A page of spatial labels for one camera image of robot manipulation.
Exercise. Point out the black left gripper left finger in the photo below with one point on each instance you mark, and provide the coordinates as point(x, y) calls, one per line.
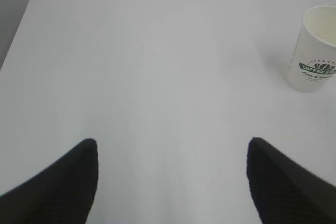
point(64, 192)

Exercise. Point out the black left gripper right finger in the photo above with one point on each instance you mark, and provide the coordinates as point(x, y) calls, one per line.
point(285, 192)

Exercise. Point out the white paper coffee cup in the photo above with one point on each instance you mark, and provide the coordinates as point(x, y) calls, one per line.
point(313, 59)

